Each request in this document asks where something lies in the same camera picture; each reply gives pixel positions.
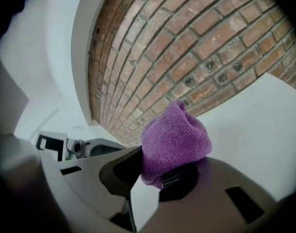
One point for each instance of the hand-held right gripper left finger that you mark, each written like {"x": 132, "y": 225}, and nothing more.
{"x": 85, "y": 186}

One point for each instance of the purple wiping cloth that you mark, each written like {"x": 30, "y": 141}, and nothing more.
{"x": 172, "y": 139}

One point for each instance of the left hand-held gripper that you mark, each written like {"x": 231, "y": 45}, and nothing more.
{"x": 51, "y": 144}

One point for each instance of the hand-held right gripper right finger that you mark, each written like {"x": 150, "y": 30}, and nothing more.
{"x": 211, "y": 207}

